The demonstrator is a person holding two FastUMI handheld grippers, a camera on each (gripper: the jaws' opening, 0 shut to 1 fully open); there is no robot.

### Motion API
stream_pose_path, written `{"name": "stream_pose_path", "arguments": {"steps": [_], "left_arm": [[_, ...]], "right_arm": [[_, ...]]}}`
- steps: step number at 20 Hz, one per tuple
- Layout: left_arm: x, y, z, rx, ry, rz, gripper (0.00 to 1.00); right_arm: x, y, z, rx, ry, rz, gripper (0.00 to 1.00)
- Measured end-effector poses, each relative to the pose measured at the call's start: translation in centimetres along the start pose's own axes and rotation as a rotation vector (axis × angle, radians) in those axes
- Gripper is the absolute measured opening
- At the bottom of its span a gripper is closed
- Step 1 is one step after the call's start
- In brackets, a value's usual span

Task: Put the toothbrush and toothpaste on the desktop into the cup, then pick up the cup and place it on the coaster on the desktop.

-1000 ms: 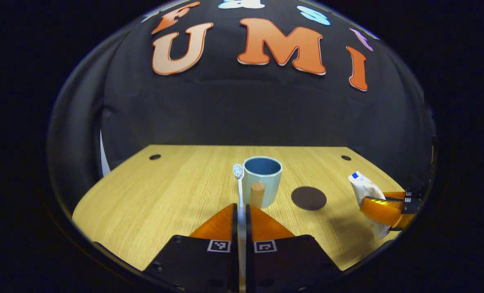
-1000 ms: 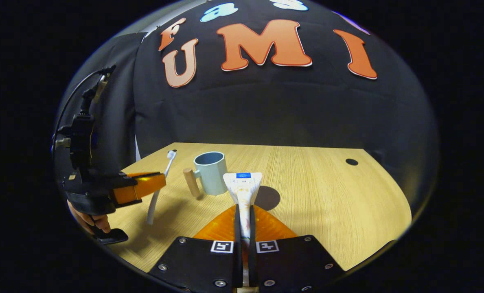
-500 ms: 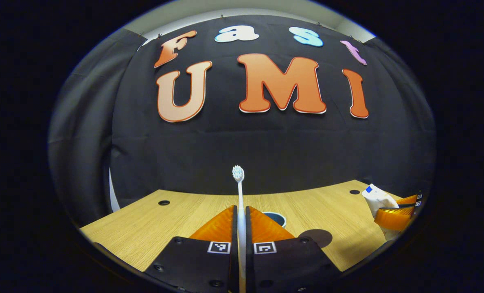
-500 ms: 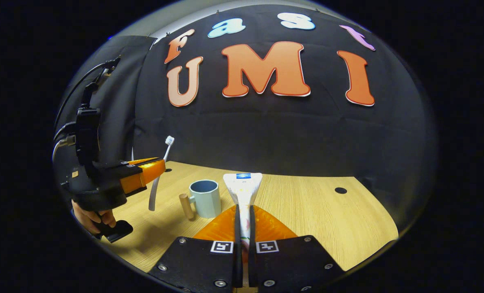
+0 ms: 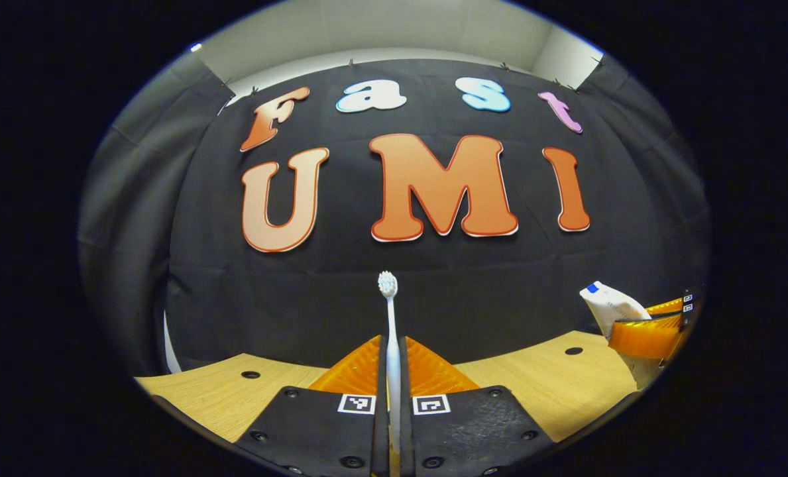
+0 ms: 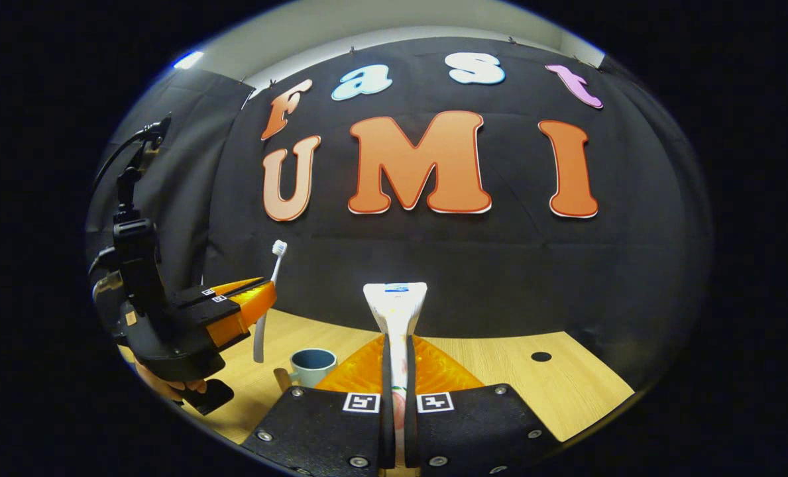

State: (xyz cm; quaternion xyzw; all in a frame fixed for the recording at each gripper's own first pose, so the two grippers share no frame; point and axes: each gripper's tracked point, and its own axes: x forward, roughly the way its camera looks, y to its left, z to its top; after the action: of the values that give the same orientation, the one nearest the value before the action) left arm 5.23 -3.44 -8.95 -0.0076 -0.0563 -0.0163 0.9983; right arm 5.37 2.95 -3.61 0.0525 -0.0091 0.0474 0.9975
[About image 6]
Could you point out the ceiling light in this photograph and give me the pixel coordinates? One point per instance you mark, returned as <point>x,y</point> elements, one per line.
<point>187,60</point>

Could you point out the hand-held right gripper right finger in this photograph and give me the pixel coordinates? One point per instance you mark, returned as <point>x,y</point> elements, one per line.
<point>480,424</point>

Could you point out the black backdrop cloth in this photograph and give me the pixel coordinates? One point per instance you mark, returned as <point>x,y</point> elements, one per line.
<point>500,265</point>

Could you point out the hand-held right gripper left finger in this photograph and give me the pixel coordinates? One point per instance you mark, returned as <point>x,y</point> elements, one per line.
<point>314,424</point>

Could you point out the white toothpaste tube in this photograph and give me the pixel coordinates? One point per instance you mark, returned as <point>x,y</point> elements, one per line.
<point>395,311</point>

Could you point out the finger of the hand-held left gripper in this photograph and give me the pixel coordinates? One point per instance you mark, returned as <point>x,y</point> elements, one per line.
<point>234,311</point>
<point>195,293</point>

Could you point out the white toothbrush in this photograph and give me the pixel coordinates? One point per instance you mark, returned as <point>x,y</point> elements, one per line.
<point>276,268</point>

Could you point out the wooden desktop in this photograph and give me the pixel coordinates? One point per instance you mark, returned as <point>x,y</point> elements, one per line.
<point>519,391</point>

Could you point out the pale blue cup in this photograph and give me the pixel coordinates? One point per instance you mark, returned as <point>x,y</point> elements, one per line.
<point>313,372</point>

